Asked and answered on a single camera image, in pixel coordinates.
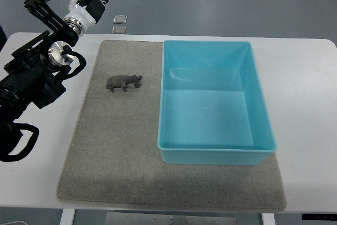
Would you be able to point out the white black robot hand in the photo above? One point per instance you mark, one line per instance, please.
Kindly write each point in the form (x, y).
(84, 14)

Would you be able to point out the brown toy hippo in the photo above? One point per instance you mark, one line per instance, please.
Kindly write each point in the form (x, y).
(122, 81)

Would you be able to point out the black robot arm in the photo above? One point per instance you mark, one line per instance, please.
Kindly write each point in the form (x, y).
(35, 75)

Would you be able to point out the blue plastic box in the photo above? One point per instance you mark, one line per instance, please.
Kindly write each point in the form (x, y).
(212, 108)

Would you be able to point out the upper metal floor plate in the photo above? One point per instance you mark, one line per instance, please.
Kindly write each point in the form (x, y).
(120, 19)

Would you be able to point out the metal floor plate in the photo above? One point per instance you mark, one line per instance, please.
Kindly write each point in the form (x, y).
(120, 19)
(120, 29)

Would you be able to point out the lower metal floor plate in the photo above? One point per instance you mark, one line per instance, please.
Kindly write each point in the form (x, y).
(120, 29)

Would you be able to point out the grey felt mat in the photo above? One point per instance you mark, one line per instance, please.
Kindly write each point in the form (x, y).
(114, 160)

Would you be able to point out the white table leg left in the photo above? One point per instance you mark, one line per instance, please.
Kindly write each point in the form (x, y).
(67, 217)

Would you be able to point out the white table leg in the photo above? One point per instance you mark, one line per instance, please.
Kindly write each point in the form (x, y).
(268, 219)
(67, 217)

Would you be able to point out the metal table crossbar plate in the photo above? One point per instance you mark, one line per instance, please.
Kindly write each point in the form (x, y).
(141, 218)

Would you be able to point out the white table leg right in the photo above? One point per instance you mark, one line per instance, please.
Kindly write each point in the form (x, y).
(268, 219)

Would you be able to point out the black table control panel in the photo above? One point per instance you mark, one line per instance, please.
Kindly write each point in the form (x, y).
(319, 216)

